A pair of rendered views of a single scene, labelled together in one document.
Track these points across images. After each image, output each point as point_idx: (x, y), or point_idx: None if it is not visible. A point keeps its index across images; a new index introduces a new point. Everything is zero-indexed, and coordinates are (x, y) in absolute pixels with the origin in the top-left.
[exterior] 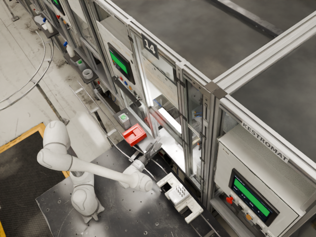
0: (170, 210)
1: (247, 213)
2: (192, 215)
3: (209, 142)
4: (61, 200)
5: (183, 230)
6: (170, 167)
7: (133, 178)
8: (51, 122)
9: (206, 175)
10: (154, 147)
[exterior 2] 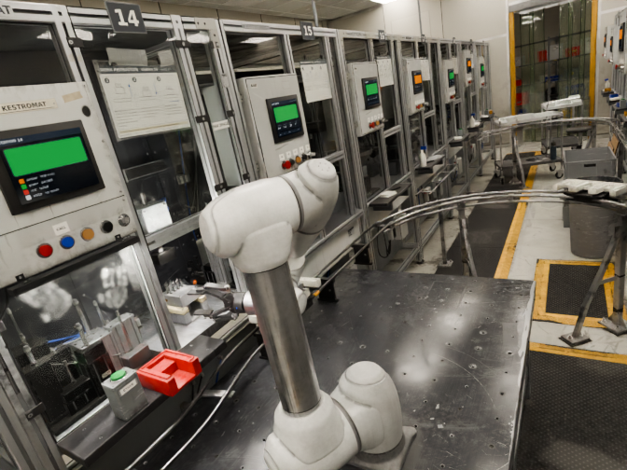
0: (309, 338)
1: (295, 158)
2: (308, 279)
3: (237, 114)
4: None
5: (331, 319)
6: (229, 369)
7: None
8: (208, 208)
9: None
10: (206, 313)
